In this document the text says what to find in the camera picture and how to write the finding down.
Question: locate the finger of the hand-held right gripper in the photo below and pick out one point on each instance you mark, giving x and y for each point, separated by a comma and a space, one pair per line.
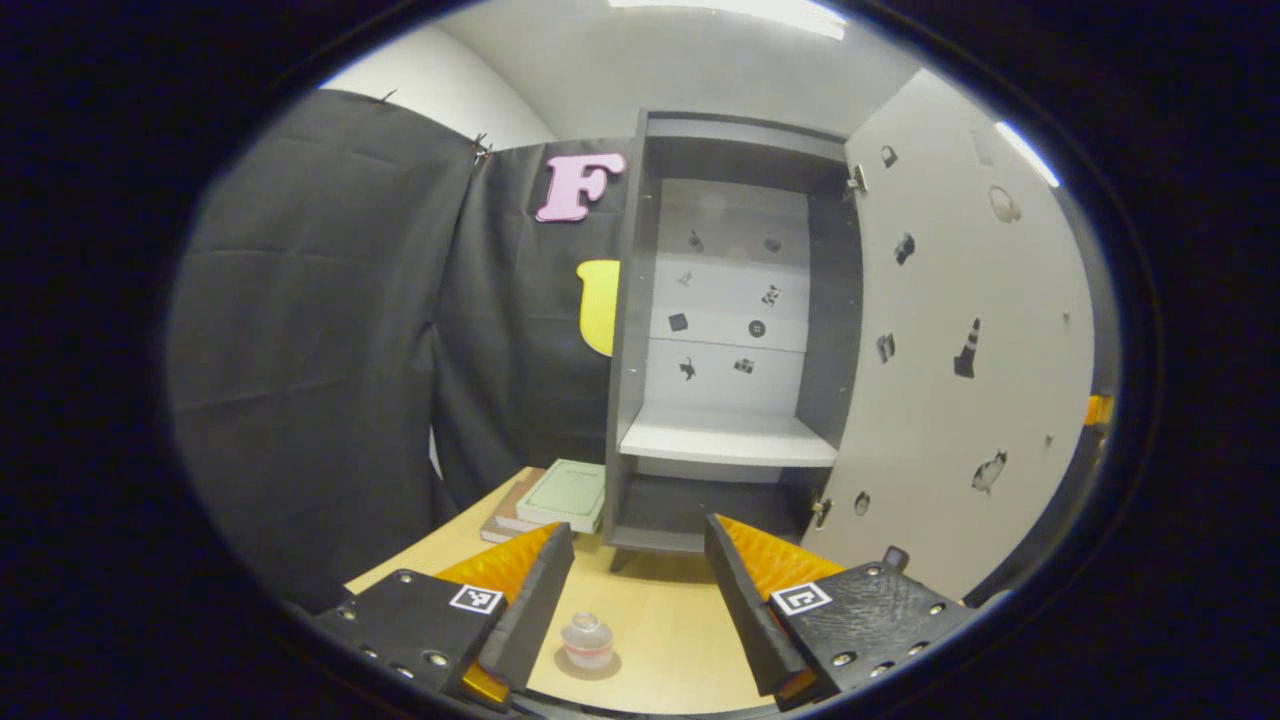
1098, 410

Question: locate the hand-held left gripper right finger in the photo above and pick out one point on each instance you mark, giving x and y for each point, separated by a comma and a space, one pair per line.
743, 610

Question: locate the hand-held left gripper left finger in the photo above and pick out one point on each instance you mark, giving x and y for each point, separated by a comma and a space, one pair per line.
530, 620

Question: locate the clear bottle with pink label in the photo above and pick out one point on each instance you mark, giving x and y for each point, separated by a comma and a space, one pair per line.
587, 640

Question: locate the round brown coaster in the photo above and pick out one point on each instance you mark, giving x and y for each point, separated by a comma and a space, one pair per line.
610, 668

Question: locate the dark grey cabinet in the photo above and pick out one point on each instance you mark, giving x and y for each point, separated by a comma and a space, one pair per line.
725, 440

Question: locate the brown book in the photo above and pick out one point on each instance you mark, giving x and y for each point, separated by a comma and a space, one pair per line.
505, 515

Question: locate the black backdrop cloth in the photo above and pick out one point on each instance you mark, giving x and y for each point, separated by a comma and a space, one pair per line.
310, 350

